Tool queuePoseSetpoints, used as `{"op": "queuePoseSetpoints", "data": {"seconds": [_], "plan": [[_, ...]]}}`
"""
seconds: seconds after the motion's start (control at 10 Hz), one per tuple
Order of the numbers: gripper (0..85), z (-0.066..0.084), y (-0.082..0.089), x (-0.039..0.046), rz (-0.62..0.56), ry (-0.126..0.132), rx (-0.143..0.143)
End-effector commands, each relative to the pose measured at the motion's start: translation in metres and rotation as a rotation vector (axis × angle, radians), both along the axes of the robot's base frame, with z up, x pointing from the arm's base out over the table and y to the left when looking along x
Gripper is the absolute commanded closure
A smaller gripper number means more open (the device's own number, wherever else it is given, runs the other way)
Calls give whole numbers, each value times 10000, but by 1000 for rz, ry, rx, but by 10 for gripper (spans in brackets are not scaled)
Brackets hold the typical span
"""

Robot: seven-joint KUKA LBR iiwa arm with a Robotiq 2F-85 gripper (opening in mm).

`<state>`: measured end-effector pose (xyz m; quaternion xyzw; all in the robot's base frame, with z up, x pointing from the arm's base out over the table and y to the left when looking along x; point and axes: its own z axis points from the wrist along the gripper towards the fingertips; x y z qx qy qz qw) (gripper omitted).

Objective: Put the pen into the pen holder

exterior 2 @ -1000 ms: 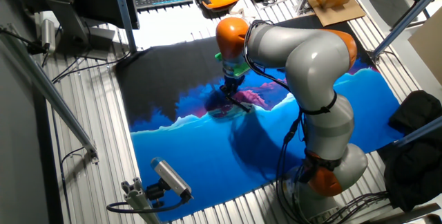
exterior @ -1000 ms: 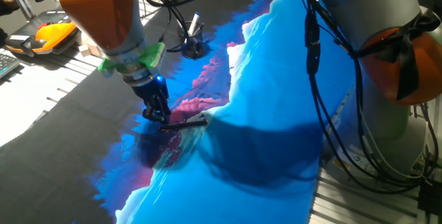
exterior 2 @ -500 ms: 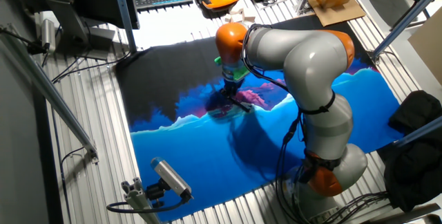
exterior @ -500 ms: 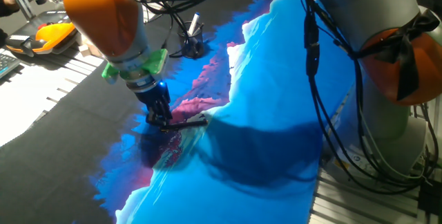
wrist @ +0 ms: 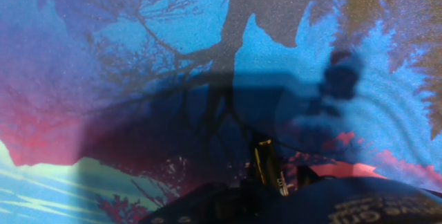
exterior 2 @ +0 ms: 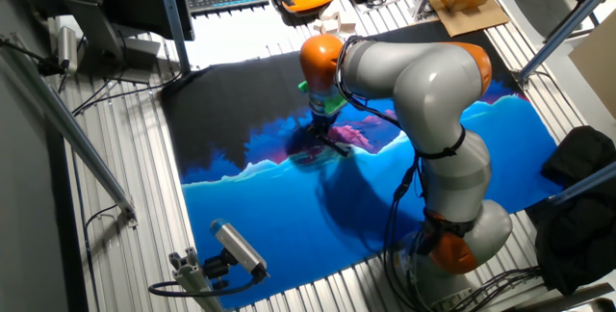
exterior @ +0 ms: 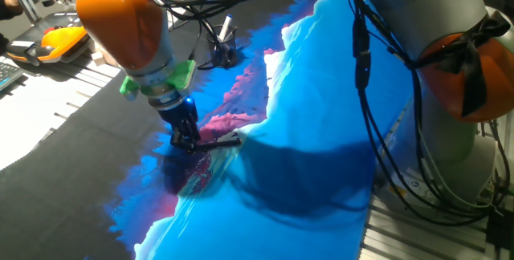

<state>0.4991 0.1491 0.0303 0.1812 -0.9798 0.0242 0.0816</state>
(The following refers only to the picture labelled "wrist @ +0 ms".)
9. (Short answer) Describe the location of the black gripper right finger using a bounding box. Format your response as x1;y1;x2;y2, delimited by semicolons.
296;164;324;189

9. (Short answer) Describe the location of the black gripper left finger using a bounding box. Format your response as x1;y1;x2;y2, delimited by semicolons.
137;178;258;224

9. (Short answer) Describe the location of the dark slim pen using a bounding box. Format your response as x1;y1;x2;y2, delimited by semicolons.
253;139;282;189

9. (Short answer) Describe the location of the landscape print cloth mat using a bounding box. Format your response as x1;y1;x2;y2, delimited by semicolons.
0;0;442;224

